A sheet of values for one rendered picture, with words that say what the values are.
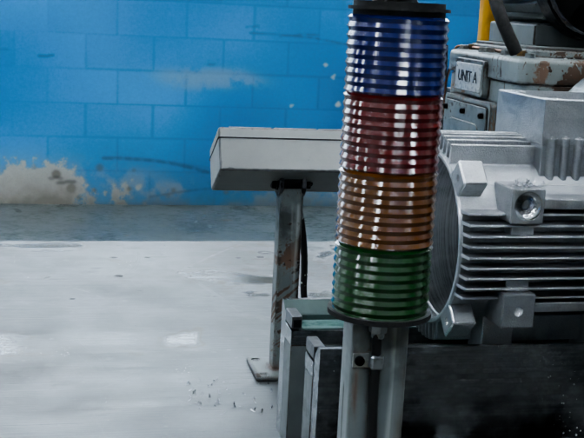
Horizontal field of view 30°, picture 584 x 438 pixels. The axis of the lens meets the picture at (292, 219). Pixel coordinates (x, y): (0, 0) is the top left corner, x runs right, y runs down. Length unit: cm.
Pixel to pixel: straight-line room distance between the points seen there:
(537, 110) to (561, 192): 7
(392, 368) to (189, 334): 73
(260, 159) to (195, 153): 539
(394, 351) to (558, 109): 36
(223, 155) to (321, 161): 11
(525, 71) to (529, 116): 49
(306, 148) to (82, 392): 35
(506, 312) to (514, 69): 62
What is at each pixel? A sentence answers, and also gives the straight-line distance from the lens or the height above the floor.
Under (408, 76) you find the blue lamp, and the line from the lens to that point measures 62.
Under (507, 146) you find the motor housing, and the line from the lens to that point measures 97.
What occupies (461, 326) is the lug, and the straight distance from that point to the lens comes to 95.
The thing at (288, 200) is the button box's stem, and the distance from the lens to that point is 120.
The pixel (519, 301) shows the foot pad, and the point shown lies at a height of 98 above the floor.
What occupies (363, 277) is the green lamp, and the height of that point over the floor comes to 106.
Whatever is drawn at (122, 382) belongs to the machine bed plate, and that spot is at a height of 80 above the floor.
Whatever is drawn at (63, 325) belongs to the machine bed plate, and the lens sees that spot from 142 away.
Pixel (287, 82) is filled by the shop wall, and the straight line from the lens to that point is 661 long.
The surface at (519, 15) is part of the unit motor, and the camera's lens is 170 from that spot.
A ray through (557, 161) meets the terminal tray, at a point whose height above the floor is 109.
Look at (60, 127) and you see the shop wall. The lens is 648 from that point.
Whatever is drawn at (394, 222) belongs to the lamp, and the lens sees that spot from 63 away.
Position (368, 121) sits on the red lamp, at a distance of 63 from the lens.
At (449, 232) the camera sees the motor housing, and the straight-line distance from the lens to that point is 108.
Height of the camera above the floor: 121
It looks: 11 degrees down
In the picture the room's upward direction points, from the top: 3 degrees clockwise
